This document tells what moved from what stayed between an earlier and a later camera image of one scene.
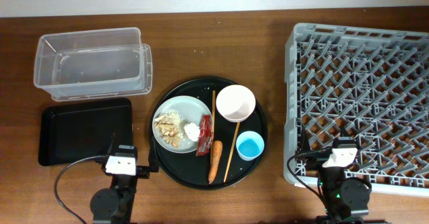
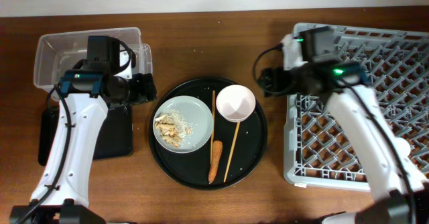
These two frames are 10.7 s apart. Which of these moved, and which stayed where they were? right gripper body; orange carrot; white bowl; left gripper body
Moved: left gripper body; right gripper body
Stayed: white bowl; orange carrot
